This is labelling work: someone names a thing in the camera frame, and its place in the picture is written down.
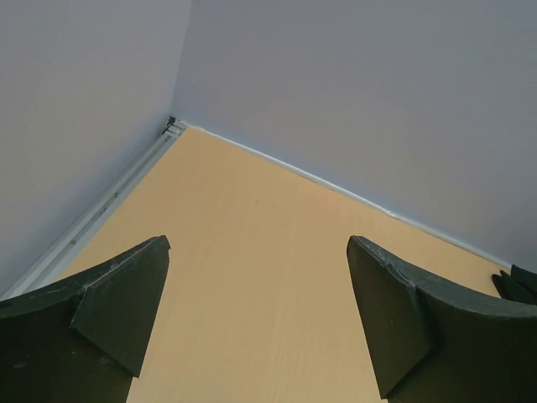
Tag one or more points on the folded black shirt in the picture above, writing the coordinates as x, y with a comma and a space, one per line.
519, 285

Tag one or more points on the aluminium table frame rail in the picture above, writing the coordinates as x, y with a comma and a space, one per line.
59, 256

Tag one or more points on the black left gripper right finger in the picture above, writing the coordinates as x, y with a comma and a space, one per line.
433, 340

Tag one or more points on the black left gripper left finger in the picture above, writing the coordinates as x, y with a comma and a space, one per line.
84, 338

